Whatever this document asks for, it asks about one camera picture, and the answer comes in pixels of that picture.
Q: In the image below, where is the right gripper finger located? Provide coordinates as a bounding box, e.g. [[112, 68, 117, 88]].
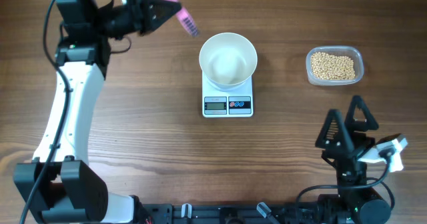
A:
[[344, 95, 379, 131], [315, 109, 354, 154]]

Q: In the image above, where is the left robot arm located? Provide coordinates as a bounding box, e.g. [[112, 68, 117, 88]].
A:
[[13, 0, 181, 223]]

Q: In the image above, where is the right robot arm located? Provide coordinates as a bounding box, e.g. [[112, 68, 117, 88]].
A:
[[315, 95, 392, 223]]

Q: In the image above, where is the white bowl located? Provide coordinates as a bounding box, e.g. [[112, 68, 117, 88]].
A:
[[199, 33, 258, 89]]

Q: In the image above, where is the white digital kitchen scale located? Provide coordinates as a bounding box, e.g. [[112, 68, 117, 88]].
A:
[[201, 74, 254, 118]]

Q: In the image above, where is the soybeans pile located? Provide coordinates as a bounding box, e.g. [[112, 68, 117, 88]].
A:
[[310, 52, 356, 80]]

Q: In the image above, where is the clear plastic container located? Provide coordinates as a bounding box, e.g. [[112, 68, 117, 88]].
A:
[[306, 45, 364, 86]]

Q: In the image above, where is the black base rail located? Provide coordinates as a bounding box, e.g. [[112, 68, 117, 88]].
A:
[[142, 203, 337, 224]]

